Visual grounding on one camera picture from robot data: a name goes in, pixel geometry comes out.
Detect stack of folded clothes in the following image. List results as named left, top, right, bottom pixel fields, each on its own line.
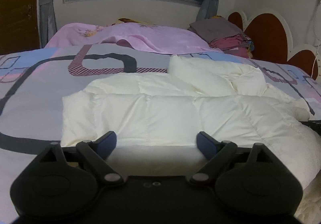
left=188, top=16, right=254, bottom=59

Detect white padded down jacket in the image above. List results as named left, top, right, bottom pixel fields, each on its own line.
left=61, top=55, right=320, bottom=187

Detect patterned grey blue bedsheet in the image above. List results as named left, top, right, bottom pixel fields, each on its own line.
left=1, top=44, right=320, bottom=223

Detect pink blanket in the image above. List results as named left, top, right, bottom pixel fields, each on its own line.
left=45, top=22, right=222, bottom=55

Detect red heart-shaped headboard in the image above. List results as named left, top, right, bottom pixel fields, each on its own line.
left=227, top=9, right=320, bottom=83

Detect white wall cable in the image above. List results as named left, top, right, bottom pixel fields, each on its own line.
left=308, top=0, right=321, bottom=79

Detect brown wooden door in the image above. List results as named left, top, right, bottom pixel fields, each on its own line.
left=0, top=0, right=40, bottom=55

